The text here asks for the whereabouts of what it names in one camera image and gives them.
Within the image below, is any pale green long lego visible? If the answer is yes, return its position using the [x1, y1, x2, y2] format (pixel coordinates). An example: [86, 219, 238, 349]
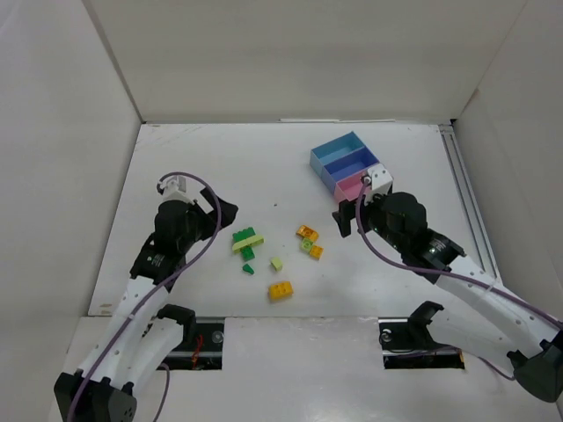
[232, 235, 265, 253]

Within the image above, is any dark green lego brick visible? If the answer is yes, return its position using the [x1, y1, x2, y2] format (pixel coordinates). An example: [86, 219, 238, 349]
[232, 227, 256, 262]

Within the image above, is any lime green lego brick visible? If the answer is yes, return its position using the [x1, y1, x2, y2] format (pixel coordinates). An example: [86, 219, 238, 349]
[300, 238, 314, 253]

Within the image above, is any pale green small lego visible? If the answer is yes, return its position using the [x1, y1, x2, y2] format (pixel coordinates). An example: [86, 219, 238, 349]
[270, 257, 283, 272]

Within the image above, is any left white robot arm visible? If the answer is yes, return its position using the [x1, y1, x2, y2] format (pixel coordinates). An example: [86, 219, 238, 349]
[54, 185, 238, 421]

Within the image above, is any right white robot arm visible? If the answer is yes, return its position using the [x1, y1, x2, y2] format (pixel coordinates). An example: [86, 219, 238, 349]
[333, 192, 562, 403]

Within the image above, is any small orange lego brick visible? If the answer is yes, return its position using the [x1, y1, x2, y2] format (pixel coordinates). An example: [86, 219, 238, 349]
[309, 244, 324, 260]

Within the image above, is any dark blue container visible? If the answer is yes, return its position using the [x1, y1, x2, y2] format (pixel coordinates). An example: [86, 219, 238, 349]
[321, 147, 379, 193]

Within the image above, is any dark green sloped lego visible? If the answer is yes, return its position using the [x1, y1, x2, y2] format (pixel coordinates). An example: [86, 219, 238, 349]
[242, 264, 255, 275]

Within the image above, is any light blue container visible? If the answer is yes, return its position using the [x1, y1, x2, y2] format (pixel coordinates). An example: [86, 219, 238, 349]
[310, 131, 365, 176]

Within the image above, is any yellow large lego brick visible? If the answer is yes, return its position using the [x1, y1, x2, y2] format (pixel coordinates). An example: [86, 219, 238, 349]
[267, 281, 294, 302]

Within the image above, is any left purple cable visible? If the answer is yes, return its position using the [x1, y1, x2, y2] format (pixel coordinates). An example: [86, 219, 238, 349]
[65, 171, 221, 422]

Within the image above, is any purple cable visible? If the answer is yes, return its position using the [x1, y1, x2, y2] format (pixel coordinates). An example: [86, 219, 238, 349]
[355, 175, 563, 382]
[65, 171, 221, 422]

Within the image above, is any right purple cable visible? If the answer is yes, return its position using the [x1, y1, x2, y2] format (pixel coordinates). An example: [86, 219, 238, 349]
[355, 175, 563, 382]

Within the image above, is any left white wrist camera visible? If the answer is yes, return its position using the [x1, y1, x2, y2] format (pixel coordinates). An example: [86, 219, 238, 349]
[157, 175, 193, 204]

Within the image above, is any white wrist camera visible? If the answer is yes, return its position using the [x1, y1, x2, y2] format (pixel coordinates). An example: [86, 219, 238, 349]
[157, 175, 193, 204]
[362, 163, 393, 195]

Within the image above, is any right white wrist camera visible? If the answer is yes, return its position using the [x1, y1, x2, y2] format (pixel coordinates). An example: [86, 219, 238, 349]
[362, 163, 393, 195]

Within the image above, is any aluminium rail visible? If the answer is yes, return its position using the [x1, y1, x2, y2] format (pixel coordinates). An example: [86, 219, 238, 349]
[438, 124, 501, 280]

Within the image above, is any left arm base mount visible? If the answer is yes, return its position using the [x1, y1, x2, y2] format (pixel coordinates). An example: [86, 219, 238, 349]
[164, 318, 225, 371]

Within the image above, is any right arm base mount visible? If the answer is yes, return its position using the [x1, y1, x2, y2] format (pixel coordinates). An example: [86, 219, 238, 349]
[378, 317, 465, 370]

